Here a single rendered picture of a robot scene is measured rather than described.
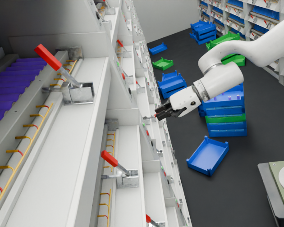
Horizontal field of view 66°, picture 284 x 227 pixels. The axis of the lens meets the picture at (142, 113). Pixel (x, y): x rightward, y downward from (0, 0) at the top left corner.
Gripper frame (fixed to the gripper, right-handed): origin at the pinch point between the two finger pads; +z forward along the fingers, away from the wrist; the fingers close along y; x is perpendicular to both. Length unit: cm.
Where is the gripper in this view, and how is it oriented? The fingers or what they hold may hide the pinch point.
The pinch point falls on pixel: (161, 112)
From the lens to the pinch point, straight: 85.8
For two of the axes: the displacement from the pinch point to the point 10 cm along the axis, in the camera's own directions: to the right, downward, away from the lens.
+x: -5.3, -6.9, -4.9
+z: -8.5, 4.7, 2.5
